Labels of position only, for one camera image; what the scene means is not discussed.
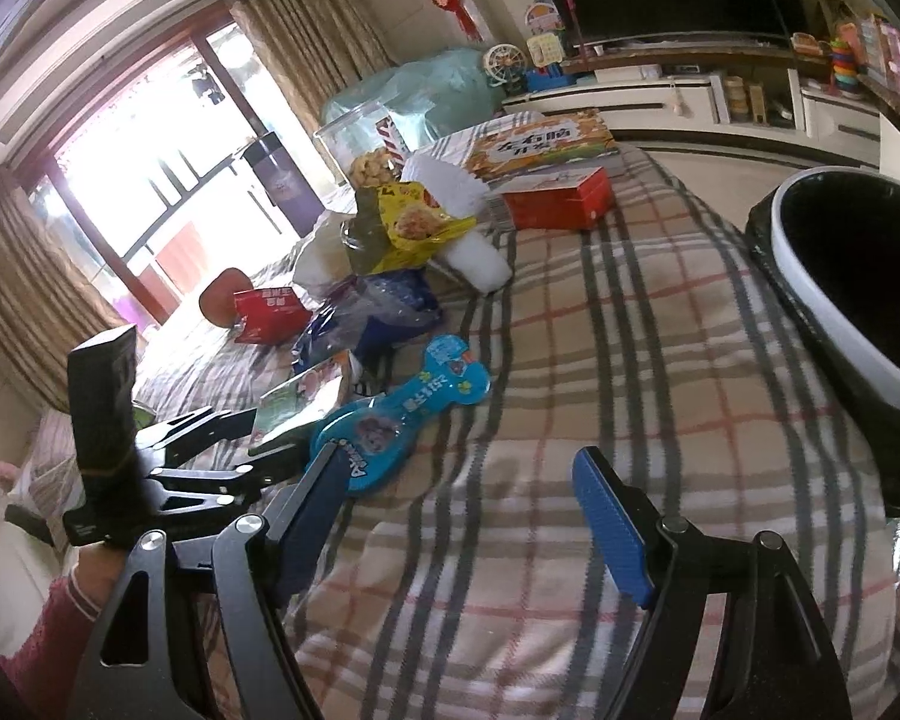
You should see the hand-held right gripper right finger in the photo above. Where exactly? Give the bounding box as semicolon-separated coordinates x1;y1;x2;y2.
572;446;860;720

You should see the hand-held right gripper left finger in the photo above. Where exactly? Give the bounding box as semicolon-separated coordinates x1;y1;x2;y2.
67;442;355;720

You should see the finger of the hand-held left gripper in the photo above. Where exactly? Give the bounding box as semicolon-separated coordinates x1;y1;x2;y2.
148;442;310;520
136;409;260;467

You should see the green snack packet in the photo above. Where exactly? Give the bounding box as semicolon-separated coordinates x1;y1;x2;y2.
252;350;355;460

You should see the blue bone-shaped toy package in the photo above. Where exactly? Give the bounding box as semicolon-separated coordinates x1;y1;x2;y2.
307;335;493;497

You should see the red snack bag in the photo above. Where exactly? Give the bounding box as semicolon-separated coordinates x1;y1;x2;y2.
232;286;310;346

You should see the white plastic bag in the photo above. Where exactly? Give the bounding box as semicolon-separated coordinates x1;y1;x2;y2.
291;214;362;302

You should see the white bin with black bag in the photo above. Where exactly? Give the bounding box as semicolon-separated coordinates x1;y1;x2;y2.
746;165;900;518

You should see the person's left forearm pink sleeve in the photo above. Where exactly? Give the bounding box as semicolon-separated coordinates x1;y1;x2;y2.
0;551;125;695

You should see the red apple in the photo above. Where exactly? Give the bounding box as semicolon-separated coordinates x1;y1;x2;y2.
198;268;250;328

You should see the beige patterned curtain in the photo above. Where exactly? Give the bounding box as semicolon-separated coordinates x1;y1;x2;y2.
0;169;125;415
220;0;396;104

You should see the plaid blanket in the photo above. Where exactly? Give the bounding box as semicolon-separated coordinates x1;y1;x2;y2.
131;127;900;720

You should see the clear blue plastic wrapper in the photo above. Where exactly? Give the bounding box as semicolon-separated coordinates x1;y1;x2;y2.
292;268;445;377

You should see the glass balcony door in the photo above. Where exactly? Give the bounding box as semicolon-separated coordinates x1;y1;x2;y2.
11;13;332;332

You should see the purple bottle with black lid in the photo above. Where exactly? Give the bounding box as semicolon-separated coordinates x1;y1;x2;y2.
241;130;310;239

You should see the yellow snack bag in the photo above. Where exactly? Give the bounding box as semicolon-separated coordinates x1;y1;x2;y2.
355;182;479;276

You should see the clear jar of snack balls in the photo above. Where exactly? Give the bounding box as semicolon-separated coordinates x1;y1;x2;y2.
313;109;422;190

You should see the red box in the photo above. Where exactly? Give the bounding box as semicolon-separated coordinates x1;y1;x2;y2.
501;166;617;231

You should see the orange picture book box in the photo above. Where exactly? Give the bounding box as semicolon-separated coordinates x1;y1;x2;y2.
460;110;621;182

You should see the teal cover cloth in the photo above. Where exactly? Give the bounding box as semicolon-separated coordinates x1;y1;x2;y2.
321;47;512;145

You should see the white television cabinet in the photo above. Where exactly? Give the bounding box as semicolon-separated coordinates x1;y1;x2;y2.
501;30;884;167

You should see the white ferris wheel toy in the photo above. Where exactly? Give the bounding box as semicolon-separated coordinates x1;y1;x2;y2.
483;43;531;92

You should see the pink toy box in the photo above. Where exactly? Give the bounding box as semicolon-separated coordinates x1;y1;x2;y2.
876;17;900;104

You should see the colourful stacking ring toy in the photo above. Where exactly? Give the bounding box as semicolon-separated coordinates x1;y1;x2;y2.
827;21;869;96

